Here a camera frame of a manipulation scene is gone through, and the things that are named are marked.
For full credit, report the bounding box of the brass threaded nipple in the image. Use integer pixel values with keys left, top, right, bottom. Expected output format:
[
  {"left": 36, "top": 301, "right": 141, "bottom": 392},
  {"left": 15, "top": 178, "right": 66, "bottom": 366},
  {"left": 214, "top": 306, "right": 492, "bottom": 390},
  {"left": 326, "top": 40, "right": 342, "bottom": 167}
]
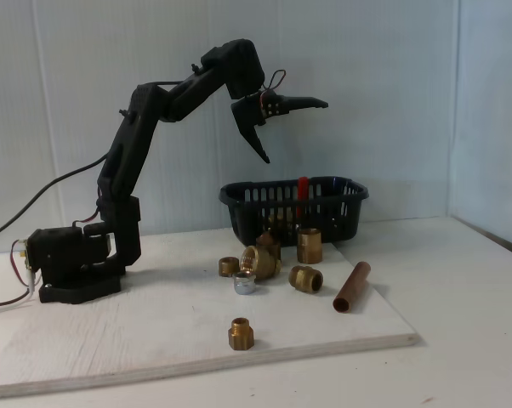
[{"left": 287, "top": 264, "right": 325, "bottom": 295}]

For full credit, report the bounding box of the dark red base wire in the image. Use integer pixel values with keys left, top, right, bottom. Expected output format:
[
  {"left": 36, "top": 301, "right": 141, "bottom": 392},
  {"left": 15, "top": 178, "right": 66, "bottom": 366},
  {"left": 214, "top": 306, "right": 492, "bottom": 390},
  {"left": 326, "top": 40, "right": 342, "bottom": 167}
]
[{"left": 0, "top": 238, "right": 35, "bottom": 309}]

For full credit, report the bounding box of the silver lock nut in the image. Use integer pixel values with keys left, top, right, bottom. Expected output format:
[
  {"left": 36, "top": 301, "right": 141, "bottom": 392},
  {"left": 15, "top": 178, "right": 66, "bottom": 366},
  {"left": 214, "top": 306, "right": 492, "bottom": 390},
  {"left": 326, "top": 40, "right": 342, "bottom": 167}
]
[{"left": 232, "top": 271, "right": 258, "bottom": 297}]

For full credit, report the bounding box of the brass female threaded reducer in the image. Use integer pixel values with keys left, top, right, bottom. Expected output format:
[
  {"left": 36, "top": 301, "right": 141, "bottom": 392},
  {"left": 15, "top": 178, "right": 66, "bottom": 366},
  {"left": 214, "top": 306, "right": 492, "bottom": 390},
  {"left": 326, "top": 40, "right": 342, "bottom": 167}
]
[{"left": 240, "top": 245, "right": 283, "bottom": 281}]

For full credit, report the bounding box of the copper pipe piece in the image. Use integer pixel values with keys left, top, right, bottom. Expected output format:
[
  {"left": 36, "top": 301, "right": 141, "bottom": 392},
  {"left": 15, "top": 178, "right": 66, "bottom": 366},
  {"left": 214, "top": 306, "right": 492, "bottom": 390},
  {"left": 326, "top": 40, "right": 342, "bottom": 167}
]
[{"left": 332, "top": 260, "right": 373, "bottom": 315}]

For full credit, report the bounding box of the white wooden board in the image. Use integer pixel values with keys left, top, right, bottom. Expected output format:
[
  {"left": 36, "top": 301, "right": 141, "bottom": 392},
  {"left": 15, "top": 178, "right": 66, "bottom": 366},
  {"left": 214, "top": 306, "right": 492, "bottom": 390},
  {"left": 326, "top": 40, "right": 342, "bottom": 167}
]
[{"left": 0, "top": 229, "right": 422, "bottom": 400}]

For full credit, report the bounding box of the small brass hex adapter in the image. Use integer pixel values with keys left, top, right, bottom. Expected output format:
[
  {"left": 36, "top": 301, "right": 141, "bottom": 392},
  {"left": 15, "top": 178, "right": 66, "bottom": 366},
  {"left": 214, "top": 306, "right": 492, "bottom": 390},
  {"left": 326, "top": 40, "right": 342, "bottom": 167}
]
[{"left": 228, "top": 316, "right": 256, "bottom": 352}]

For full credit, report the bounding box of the white base wire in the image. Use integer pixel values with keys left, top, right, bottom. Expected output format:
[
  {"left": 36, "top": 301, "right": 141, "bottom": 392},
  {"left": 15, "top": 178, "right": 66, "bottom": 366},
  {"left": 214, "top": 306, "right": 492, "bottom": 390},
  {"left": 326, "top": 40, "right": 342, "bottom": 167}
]
[{"left": 0, "top": 237, "right": 43, "bottom": 318}]

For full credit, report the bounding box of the short brass hex nut fitting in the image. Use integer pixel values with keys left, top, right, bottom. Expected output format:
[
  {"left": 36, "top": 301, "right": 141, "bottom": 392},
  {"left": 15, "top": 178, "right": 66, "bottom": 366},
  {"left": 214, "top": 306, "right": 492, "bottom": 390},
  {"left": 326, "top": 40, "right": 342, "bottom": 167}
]
[{"left": 218, "top": 256, "right": 241, "bottom": 278}]

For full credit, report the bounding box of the black camera cable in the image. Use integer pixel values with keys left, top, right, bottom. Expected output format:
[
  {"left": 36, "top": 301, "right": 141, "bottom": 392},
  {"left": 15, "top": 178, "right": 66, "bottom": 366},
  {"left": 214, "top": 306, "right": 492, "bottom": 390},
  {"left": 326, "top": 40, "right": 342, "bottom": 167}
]
[{"left": 0, "top": 79, "right": 185, "bottom": 243}]

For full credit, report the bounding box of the red white servo wire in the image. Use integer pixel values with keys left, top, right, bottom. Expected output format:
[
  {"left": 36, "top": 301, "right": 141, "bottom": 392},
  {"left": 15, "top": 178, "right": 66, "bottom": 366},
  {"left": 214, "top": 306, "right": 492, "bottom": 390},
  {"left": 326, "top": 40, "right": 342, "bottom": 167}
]
[{"left": 258, "top": 69, "right": 288, "bottom": 116}]

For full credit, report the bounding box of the black slotted plastic basket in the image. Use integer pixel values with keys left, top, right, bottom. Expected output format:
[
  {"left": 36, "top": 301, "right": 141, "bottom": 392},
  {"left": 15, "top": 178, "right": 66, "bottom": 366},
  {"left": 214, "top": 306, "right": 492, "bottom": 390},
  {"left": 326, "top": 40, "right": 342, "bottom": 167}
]
[{"left": 219, "top": 176, "right": 371, "bottom": 250}]

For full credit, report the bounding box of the brass fitting with copper end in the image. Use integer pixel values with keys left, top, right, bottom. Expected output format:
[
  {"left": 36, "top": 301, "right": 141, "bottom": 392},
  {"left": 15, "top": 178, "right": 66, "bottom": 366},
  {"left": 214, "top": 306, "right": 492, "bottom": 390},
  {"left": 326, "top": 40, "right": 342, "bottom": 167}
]
[{"left": 255, "top": 231, "right": 282, "bottom": 261}]

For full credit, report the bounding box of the tall brass threaded sleeve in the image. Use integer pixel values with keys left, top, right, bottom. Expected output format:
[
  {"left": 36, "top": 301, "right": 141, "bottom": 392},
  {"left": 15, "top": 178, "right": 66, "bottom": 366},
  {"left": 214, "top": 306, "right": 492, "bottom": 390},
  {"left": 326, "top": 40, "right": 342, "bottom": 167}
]
[{"left": 297, "top": 228, "right": 323, "bottom": 265}]

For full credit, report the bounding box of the brass ball valve red handle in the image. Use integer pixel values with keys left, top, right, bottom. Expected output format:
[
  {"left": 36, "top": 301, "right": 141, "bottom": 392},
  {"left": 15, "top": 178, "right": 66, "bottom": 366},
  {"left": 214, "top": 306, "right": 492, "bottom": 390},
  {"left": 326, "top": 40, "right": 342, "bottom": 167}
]
[{"left": 266, "top": 176, "right": 310, "bottom": 235}]

